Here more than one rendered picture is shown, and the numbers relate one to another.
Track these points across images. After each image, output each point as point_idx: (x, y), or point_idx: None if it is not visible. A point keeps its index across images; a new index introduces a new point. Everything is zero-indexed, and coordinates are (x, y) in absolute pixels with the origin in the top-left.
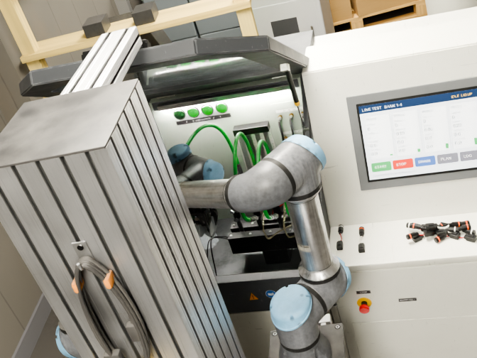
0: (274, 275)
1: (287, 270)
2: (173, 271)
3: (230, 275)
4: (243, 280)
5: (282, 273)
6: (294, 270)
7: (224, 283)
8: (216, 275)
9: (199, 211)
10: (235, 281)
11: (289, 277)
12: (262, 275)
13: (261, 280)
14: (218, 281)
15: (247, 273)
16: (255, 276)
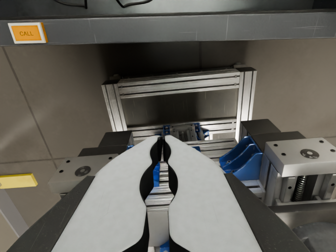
0: (257, 28)
1: (288, 12)
2: None
3: (153, 17)
4: (186, 40)
5: (275, 22)
6: (305, 15)
7: (145, 42)
8: (119, 15)
9: None
10: (169, 41)
11: (289, 38)
12: (231, 25)
13: (226, 40)
14: (129, 37)
15: (193, 12)
16: (215, 29)
